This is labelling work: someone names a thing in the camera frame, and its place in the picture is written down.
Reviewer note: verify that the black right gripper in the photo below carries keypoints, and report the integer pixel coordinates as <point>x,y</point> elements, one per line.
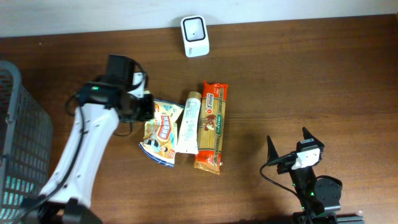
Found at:
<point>286,167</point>

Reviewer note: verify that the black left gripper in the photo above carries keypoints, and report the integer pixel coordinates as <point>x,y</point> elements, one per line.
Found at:
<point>147,107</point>

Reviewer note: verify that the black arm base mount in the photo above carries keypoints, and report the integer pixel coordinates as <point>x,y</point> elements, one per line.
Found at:
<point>301,218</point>

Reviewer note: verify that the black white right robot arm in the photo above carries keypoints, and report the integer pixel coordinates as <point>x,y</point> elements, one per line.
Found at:
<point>318,195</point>

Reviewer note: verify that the white barcode scanner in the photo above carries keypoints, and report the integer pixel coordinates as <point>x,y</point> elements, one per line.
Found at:
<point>195,36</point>

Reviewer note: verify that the grey plastic mesh basket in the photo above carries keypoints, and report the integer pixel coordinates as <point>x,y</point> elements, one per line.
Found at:
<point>26,143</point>

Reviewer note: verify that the yellow snack bag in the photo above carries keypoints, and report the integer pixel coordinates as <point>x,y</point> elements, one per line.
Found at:
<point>161,133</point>

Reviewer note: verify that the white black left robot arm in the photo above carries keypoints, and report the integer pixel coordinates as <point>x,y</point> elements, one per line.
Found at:
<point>118,96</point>

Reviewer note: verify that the white tube tan cap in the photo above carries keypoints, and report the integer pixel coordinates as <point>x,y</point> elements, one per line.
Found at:
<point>187,138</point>

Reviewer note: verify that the orange spaghetti packet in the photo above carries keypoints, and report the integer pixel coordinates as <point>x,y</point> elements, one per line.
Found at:
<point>211,127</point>

